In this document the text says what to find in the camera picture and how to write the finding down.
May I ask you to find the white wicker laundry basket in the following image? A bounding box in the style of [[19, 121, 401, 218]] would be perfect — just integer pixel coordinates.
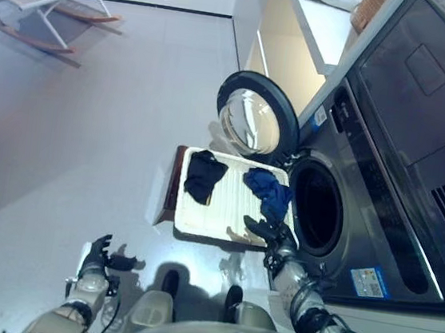
[[171, 145, 304, 253]]

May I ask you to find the blue energy label sticker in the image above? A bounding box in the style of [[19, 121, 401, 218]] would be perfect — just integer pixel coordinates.
[[347, 262, 388, 301]]

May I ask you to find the grey washing machine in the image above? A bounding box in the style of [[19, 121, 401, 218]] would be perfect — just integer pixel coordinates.
[[270, 0, 445, 318]]

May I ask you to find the white cabinet counter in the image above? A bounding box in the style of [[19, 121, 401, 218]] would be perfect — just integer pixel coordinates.
[[221, 0, 389, 125]]

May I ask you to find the silver left robot leg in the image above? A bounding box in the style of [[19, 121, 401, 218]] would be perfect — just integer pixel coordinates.
[[123, 264, 182, 331]]

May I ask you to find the brown woven basket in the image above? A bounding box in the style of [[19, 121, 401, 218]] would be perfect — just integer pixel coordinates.
[[348, 0, 389, 34]]

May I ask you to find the silver robot leg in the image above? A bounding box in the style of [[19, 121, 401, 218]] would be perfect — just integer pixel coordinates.
[[221, 283, 283, 333], [123, 264, 182, 331]]

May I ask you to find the silver right robot leg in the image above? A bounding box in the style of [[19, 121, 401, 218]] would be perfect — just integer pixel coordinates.
[[221, 283, 283, 333]]

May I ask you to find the blue garment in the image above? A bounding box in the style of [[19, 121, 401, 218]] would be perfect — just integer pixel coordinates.
[[237, 167, 298, 224]]

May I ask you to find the black garment with yellow tag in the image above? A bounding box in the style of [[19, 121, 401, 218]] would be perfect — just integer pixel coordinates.
[[181, 148, 232, 208]]

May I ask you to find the black floor cable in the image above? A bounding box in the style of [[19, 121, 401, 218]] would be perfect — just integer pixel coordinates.
[[93, 299, 124, 333]]

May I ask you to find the round glass washing machine door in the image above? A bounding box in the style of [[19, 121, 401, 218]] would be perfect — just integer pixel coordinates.
[[211, 66, 309, 161]]

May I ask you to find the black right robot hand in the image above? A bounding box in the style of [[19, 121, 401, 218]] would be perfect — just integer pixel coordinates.
[[240, 212, 302, 253]]

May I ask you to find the small blue QR sticker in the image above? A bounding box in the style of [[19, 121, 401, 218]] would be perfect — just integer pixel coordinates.
[[308, 105, 332, 130]]

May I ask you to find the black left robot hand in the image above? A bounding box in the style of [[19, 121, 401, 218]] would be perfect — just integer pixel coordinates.
[[80, 232, 147, 283]]

